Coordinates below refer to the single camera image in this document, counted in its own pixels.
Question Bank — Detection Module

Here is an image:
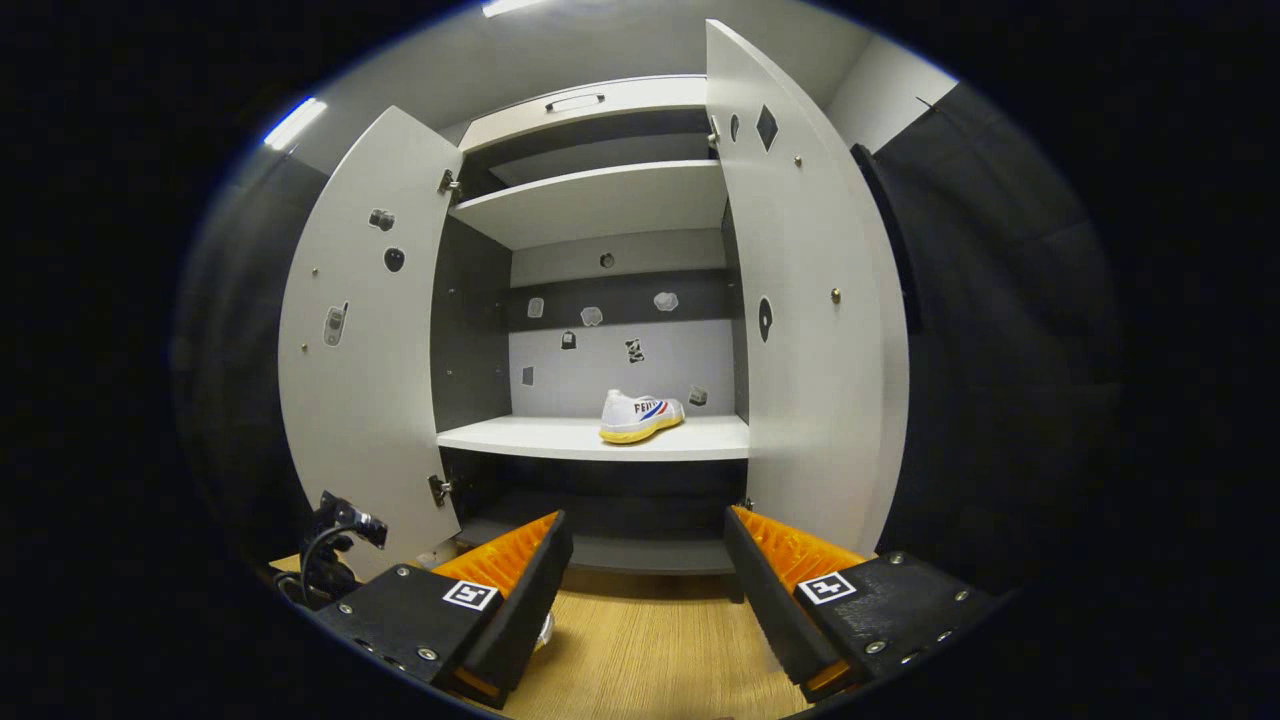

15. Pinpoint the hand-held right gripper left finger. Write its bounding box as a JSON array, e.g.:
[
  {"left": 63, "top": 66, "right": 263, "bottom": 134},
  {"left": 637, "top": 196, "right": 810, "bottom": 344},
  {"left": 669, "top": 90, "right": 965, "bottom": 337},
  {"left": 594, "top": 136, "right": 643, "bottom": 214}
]
[{"left": 312, "top": 510, "right": 576, "bottom": 711}]

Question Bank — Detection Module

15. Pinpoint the cabinet drawer with black handle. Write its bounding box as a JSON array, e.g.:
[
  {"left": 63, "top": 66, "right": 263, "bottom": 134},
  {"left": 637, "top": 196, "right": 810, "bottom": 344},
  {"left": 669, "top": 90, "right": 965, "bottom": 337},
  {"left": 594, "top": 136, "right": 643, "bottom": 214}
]
[{"left": 458, "top": 77, "right": 709, "bottom": 153}]

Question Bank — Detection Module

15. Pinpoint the small ceiling light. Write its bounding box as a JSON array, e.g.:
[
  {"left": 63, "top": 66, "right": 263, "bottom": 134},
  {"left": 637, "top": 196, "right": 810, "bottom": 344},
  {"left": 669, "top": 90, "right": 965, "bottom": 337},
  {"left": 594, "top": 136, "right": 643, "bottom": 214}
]
[{"left": 263, "top": 97, "right": 329, "bottom": 151}]

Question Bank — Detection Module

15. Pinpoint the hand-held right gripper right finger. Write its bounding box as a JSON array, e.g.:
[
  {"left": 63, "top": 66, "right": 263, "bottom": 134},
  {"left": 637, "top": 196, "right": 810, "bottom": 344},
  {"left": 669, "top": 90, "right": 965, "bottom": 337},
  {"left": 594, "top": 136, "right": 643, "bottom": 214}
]
[{"left": 720, "top": 505, "right": 1031, "bottom": 706}]

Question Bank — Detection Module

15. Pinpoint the black backdrop cloth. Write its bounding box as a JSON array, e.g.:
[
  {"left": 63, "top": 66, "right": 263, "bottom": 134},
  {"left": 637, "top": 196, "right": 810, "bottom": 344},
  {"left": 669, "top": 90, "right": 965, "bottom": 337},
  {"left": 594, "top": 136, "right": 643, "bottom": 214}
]
[{"left": 170, "top": 80, "right": 1126, "bottom": 601}]

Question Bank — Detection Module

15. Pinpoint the cabinet door with phone sticker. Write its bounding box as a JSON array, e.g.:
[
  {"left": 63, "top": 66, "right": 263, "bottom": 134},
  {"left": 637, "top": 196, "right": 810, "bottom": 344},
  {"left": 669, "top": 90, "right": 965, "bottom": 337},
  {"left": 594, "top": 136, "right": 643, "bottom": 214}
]
[{"left": 278, "top": 105, "right": 466, "bottom": 581}]

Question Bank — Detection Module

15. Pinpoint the cabinet door with cat sticker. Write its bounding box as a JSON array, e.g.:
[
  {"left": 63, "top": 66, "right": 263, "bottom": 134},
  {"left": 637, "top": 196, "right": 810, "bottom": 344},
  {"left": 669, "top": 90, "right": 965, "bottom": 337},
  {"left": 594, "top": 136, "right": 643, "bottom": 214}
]
[{"left": 705, "top": 20, "right": 911, "bottom": 556}]

